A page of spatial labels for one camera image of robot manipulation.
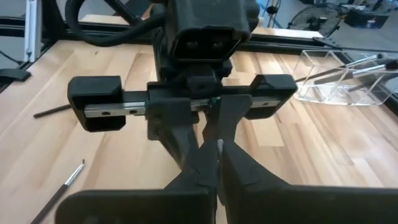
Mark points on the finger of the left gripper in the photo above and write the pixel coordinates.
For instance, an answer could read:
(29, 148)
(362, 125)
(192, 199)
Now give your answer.
(171, 124)
(233, 112)

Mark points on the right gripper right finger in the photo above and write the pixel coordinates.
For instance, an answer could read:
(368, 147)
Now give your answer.
(295, 205)

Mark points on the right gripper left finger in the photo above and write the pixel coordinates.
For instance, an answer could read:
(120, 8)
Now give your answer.
(155, 208)

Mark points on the clear acrylic container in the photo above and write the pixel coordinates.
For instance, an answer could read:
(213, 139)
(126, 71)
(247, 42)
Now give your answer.
(342, 90)

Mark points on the black floor fan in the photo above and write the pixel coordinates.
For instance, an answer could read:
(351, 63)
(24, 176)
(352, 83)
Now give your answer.
(314, 20)

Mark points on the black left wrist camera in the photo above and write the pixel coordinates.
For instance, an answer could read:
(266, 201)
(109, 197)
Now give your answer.
(211, 31)

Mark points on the silver aluminium bracket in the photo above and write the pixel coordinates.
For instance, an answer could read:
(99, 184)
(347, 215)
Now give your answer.
(32, 31)

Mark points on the thin black makeup brush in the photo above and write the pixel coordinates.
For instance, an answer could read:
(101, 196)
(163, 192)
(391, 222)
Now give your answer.
(220, 146)
(53, 111)
(59, 189)
(360, 61)

